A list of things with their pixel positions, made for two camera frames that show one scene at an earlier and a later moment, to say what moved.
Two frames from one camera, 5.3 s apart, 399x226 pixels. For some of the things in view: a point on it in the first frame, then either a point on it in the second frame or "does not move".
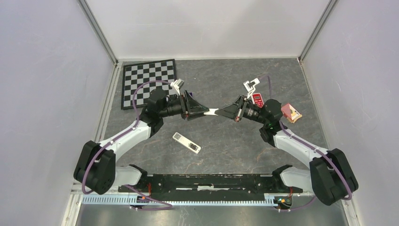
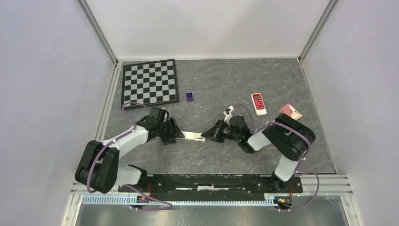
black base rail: (211, 187) does not move
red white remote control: (257, 100) does not move
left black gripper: (190, 108) → (174, 132)
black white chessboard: (135, 73) does not move
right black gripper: (232, 111) → (214, 133)
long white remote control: (194, 147) → (192, 135)
